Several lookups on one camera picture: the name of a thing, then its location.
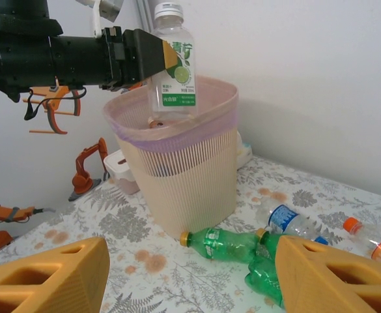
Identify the pink plastic bin liner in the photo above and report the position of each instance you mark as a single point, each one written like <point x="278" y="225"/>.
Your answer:
<point x="209" y="98"/>

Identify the clear bottle blue label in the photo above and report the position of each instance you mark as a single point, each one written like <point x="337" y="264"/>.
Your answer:
<point x="284" y="218"/>

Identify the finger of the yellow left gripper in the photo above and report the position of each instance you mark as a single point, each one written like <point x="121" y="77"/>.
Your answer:
<point x="144" y="55"/>

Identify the clear bottle green lime label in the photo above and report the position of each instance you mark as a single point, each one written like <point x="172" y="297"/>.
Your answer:
<point x="177" y="94"/>

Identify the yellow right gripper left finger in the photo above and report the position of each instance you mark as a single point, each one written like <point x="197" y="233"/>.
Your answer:
<point x="63" y="287"/>

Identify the aluminium corner post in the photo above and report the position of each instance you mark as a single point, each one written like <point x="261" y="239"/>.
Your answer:
<point x="144" y="16"/>

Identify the orange claw wall sticker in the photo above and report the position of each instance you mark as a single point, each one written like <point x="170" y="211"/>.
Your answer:
<point x="51" y="112"/>

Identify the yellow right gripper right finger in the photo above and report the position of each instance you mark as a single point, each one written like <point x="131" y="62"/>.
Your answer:
<point x="307" y="280"/>

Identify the clear bottle orange cap label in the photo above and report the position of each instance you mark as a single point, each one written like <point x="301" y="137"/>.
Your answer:
<point x="351" y="225"/>

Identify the white tissue pack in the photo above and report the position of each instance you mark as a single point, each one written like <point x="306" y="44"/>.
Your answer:
<point x="244" y="156"/>

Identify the beige slatted waste bin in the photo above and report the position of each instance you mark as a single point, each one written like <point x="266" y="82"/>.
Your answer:
<point x="183" y="182"/>

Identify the white lidded container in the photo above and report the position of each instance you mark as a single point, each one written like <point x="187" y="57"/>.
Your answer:
<point x="118" y="163"/>

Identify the floral patterned tablecloth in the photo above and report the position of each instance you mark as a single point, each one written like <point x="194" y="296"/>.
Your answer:
<point x="177" y="277"/>

